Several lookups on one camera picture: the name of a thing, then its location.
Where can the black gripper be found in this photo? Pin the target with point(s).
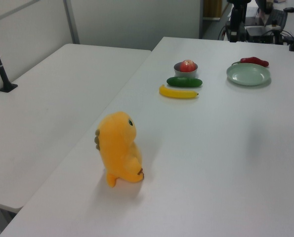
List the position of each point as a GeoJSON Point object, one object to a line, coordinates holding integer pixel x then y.
{"type": "Point", "coordinates": [238, 21]}

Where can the red apple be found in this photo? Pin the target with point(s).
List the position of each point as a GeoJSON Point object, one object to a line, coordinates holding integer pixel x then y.
{"type": "Point", "coordinates": [187, 66]}

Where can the black electronics box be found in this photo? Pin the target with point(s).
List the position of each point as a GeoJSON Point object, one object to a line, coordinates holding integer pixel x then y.
{"type": "Point", "coordinates": [259, 33]}

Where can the red chili pepper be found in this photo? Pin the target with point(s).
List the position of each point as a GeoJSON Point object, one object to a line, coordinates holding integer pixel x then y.
{"type": "Point", "coordinates": [254, 60]}

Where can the yellow wooden door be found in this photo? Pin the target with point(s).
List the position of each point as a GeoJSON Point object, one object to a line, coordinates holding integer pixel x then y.
{"type": "Point", "coordinates": [212, 8]}

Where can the pale green plate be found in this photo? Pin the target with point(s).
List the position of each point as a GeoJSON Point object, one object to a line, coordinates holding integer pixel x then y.
{"type": "Point", "coordinates": [248, 74]}

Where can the black keyboard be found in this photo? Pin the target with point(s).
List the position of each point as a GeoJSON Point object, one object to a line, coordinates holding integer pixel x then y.
{"type": "Point", "coordinates": [277, 17]}

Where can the black computer mouse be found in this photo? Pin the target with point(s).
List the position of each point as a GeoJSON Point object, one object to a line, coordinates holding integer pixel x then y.
{"type": "Point", "coordinates": [289, 9]}

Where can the grey bowl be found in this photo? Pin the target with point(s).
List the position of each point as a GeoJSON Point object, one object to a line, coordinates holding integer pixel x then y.
{"type": "Point", "coordinates": [177, 71]}

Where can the green cucumber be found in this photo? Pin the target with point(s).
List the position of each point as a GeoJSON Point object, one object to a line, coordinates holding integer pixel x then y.
{"type": "Point", "coordinates": [184, 82]}

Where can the yellow banana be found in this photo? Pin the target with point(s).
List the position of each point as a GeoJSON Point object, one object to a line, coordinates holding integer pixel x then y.
{"type": "Point", "coordinates": [176, 93]}

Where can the orange plush dinosaur toy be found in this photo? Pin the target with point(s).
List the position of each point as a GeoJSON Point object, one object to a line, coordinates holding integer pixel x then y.
{"type": "Point", "coordinates": [118, 148]}

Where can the white side table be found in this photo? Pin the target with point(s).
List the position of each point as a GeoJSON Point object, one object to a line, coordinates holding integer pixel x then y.
{"type": "Point", "coordinates": [50, 106]}

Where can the grey partition post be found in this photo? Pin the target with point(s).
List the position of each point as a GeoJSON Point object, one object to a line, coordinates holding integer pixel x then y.
{"type": "Point", "coordinates": [71, 22]}

